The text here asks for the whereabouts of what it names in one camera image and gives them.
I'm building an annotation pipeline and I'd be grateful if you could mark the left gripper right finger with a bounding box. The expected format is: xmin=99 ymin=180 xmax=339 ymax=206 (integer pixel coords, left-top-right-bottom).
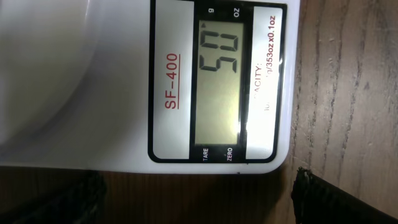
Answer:
xmin=291 ymin=167 xmax=397 ymax=224

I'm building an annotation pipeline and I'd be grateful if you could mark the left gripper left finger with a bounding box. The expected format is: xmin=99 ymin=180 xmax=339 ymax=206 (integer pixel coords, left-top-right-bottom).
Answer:
xmin=1 ymin=171 xmax=106 ymax=224

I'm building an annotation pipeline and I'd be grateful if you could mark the white digital kitchen scale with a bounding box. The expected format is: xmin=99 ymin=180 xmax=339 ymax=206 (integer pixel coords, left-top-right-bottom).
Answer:
xmin=1 ymin=1 xmax=300 ymax=174

